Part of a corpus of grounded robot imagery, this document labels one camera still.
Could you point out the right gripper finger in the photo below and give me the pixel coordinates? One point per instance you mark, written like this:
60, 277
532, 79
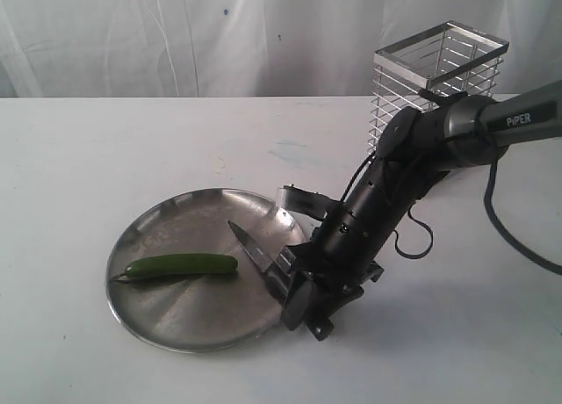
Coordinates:
297, 303
317, 317

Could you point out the green chili pepper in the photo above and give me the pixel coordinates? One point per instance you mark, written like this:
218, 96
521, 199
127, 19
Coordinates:
178, 265

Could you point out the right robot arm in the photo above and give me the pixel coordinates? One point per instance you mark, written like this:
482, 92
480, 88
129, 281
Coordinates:
415, 152

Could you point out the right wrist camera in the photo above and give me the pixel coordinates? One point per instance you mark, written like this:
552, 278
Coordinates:
309, 203

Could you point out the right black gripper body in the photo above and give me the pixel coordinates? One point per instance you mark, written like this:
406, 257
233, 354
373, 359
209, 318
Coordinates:
308, 264

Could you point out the white backdrop curtain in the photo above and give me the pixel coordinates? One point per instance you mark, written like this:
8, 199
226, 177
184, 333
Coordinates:
246, 48

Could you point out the round stainless steel plate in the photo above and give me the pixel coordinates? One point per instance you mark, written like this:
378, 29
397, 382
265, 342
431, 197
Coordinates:
200, 313

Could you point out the black knife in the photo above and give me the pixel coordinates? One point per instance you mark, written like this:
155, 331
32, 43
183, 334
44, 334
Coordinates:
275, 278

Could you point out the wire metal utensil holder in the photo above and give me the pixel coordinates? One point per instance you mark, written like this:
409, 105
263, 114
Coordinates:
424, 68

